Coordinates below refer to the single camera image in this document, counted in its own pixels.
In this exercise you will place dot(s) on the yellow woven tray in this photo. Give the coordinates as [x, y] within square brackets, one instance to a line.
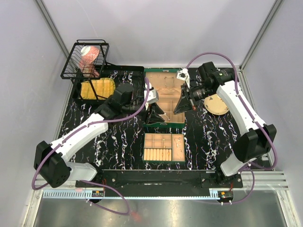
[97, 89]

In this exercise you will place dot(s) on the green jewelry tray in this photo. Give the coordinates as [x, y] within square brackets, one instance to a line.
[161, 147]

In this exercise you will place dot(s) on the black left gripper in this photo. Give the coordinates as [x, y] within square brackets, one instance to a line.
[155, 109]

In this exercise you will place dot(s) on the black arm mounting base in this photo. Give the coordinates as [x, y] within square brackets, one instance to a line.
[166, 183]

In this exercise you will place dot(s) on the cream round plate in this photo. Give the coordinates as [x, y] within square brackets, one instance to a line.
[215, 105]

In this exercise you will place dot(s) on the black marble pattern mat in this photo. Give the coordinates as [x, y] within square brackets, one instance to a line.
[208, 138]

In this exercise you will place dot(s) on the green jewelry box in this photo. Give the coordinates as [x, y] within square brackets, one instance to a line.
[169, 91]

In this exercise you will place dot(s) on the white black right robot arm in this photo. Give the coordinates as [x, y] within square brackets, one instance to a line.
[256, 137]

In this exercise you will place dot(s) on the black wire dish rack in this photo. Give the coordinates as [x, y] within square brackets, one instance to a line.
[93, 78]

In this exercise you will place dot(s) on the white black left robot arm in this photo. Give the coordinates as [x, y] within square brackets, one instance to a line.
[52, 160]

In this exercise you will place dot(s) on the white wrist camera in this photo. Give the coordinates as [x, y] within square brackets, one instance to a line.
[184, 76]
[152, 96]

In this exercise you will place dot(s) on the red patterned cup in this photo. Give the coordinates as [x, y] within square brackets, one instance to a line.
[88, 55]

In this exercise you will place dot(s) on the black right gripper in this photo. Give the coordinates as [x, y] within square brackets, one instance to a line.
[185, 104]

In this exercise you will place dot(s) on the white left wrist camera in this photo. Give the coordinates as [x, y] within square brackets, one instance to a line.
[152, 96]

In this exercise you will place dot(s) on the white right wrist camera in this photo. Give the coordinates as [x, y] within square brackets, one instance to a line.
[184, 76]

